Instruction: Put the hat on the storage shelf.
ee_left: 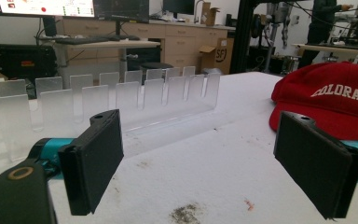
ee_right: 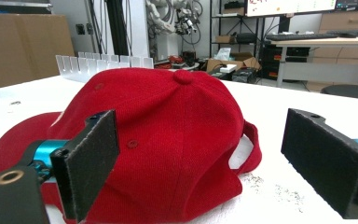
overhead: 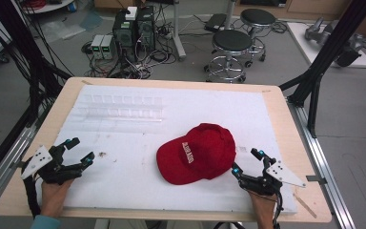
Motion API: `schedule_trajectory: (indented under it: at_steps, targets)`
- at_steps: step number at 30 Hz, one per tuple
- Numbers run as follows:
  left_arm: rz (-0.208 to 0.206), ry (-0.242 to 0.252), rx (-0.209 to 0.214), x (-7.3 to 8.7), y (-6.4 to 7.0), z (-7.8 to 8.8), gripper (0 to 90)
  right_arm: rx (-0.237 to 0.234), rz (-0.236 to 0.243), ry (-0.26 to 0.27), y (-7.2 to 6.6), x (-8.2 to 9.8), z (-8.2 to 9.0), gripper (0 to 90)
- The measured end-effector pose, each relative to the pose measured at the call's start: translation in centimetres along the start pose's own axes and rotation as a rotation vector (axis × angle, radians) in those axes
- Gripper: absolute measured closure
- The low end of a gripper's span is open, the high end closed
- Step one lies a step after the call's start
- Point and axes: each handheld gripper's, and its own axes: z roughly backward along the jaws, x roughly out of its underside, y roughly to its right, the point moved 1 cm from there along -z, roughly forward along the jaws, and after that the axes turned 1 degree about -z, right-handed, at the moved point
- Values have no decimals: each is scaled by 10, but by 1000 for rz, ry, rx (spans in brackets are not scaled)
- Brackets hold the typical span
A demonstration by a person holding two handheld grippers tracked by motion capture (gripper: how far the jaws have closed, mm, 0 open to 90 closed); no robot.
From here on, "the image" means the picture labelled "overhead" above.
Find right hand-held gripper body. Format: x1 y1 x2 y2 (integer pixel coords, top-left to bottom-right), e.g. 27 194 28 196
239 157 307 197

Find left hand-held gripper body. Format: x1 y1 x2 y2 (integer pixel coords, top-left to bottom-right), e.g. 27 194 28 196
20 144 85 186

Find red baseball cap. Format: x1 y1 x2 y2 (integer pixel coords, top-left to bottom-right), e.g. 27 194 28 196
155 122 237 186

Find person's right hand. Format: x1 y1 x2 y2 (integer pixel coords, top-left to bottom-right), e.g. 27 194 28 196
249 191 278 221

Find person's left hand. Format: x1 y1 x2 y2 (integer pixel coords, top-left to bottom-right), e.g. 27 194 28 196
40 178 75 219

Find thin wooden stick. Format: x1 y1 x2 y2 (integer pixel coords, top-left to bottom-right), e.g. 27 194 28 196
293 193 318 219

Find clear plastic rack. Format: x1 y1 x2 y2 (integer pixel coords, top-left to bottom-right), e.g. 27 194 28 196
74 93 165 124

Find white cloth mat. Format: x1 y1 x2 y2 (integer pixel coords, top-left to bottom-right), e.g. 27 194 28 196
35 83 298 215

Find grey power supply unit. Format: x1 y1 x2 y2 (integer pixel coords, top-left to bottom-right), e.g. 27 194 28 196
90 33 105 60
101 34 117 60

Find clear plastic sheet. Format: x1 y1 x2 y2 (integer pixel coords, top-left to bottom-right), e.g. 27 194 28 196
40 18 88 41

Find large black round stool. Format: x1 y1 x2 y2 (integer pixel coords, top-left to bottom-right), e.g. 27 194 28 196
204 29 255 85

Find white floor platform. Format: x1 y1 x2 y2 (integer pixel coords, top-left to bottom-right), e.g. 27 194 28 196
286 21 366 70

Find black computer tower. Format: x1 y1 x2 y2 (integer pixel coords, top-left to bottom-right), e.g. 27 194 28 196
112 10 138 62
135 5 156 52

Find small black round stool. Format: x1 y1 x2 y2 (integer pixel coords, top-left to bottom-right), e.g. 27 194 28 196
239 8 278 69

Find black flat case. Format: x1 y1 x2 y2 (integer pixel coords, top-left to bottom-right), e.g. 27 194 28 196
203 12 229 33

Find white round table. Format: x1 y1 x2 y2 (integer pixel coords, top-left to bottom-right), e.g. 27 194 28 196
21 0 78 15

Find grey robot machine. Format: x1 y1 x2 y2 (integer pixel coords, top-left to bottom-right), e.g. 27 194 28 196
304 16 364 68

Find white box with black plug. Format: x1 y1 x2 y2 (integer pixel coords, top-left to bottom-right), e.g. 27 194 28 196
124 6 139 22

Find grey metal stand leg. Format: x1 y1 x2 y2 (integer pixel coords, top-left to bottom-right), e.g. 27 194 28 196
171 0 188 62

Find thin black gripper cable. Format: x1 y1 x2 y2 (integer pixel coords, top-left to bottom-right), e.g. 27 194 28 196
272 190 284 229

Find aluminium rail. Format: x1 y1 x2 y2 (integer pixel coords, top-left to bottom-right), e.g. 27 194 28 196
0 122 44 209
286 96 357 229

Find grey metal bracket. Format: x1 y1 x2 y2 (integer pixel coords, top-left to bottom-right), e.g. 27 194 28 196
305 174 328 186

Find black sleeved gripper cable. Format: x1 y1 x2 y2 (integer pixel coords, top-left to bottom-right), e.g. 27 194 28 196
21 175 43 219

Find tangle of floor cables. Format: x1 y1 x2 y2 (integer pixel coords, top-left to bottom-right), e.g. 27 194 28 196
80 18 180 80

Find black frame post with cables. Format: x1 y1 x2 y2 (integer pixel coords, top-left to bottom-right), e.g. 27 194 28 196
0 0 74 129

